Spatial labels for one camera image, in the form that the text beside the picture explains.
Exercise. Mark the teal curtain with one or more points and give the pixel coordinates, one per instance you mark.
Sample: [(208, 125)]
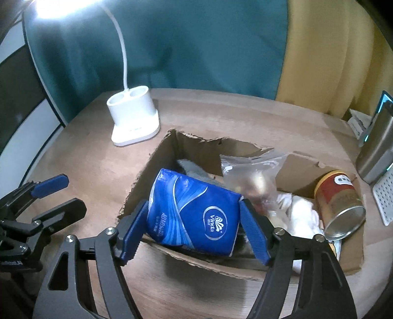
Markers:
[(184, 46)]

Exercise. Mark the white perforated basket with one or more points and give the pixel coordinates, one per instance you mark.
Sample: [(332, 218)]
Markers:
[(385, 199)]

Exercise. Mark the clear snack zip bag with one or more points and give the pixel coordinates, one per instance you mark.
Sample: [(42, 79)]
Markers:
[(245, 171)]

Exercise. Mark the red tin can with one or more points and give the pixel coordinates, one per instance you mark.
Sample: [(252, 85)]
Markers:
[(334, 199)]

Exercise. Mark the steel tumbler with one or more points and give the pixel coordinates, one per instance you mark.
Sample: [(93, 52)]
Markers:
[(374, 147)]

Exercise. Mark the white desk lamp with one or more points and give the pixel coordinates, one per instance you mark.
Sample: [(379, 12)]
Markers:
[(135, 122)]

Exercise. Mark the cardboard box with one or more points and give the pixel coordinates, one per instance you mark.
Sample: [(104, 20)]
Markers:
[(199, 147)]

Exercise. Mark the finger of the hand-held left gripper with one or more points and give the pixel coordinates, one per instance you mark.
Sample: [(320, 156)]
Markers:
[(50, 184), (64, 211)]

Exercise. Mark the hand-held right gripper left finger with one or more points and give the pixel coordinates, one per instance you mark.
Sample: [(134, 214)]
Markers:
[(132, 233)]

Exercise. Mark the blue tissue pack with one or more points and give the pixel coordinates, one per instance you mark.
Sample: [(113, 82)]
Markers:
[(190, 214)]

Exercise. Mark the white sock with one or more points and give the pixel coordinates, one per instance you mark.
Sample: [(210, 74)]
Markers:
[(304, 214)]

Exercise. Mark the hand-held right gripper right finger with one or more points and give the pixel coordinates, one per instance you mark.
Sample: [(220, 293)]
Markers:
[(254, 236)]

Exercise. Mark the white paper box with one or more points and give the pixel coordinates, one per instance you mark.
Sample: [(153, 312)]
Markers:
[(360, 122)]

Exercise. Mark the yellow curtain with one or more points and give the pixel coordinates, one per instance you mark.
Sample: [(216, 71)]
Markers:
[(322, 61)]

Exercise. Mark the grey knit sock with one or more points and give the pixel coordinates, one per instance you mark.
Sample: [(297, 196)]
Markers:
[(192, 167)]

